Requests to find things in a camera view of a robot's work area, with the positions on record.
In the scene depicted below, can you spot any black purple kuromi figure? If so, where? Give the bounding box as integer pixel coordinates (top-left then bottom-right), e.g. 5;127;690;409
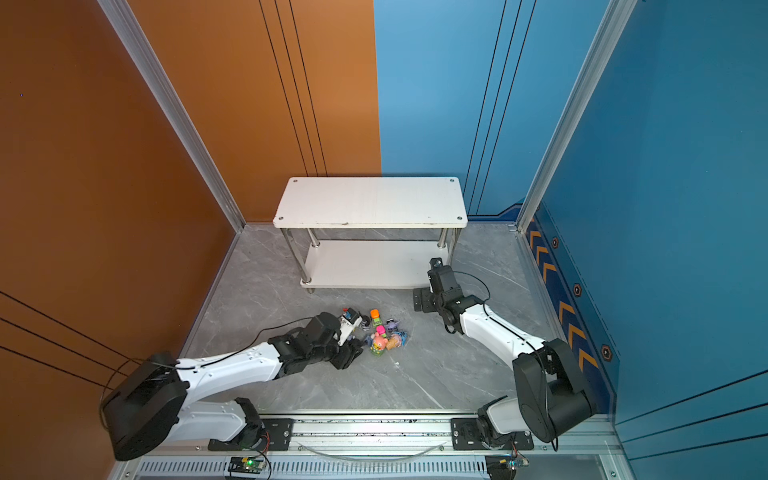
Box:
360;315;372;331

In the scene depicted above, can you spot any purple eared figure toy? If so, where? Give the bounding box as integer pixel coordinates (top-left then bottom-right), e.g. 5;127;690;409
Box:
384;319;399;334

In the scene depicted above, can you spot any green truck orange top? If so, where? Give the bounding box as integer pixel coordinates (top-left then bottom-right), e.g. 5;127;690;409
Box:
370;309;383;329

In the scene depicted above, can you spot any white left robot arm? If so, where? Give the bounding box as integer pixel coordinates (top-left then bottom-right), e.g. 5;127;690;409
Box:
100;308;365;461

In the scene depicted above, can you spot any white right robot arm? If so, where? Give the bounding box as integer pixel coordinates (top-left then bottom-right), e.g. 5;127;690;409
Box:
413;257;598;449

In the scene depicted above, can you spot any white two-tier metal shelf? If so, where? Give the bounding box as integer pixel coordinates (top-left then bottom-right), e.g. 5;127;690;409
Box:
273;177;468;290

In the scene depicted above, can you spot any blue small toy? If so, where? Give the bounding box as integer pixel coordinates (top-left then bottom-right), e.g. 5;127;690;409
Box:
396;331;409;347

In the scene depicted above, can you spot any grey donkey toy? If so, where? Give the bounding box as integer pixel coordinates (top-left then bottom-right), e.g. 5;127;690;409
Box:
368;335;388;356

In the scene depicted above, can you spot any pink pig toy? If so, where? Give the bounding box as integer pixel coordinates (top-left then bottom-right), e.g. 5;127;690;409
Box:
385;333;400;351

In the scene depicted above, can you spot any green circuit board left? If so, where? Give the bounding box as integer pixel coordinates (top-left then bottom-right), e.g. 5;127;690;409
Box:
227;456;268;478

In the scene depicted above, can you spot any circuit board right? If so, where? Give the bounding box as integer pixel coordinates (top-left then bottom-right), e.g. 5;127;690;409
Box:
485;454;530;480

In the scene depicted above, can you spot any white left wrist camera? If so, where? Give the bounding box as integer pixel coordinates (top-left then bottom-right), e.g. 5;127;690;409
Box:
338;308;362;346

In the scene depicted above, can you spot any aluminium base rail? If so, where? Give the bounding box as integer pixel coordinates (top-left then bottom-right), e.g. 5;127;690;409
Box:
110;411;633;479

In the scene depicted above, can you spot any aluminium corner post left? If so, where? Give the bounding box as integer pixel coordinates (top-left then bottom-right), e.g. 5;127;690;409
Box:
98;0;246;234

